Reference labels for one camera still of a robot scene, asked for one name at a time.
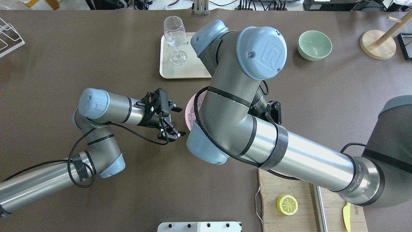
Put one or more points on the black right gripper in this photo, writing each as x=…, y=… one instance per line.
x=261, y=102

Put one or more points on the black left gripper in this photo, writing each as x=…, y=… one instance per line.
x=152, y=120

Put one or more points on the pink bowl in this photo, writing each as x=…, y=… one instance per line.
x=189, y=114

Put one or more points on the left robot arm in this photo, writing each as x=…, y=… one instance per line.
x=97, y=151

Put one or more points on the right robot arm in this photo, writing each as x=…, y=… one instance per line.
x=237, y=62

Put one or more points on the wooden cup tree stand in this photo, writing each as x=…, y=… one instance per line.
x=380, y=44

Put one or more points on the cream rectangular serving tray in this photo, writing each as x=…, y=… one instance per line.
x=192, y=68

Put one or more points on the wooden cutting board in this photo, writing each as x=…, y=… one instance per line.
x=271, y=187

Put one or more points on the green ceramic bowl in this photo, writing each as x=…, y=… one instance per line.
x=314, y=45

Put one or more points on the clear wine glass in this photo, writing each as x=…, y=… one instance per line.
x=175, y=36

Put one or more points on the half lemon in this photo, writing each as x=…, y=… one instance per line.
x=287, y=204

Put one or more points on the steel muddler black tip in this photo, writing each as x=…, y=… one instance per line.
x=319, y=208

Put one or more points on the yellow plastic knife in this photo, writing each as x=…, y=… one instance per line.
x=346, y=214

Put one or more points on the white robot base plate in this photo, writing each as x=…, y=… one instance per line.
x=211, y=226

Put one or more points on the black frame tray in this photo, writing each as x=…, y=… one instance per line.
x=404, y=40

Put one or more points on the white wire dish rack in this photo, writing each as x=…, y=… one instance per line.
x=10, y=39

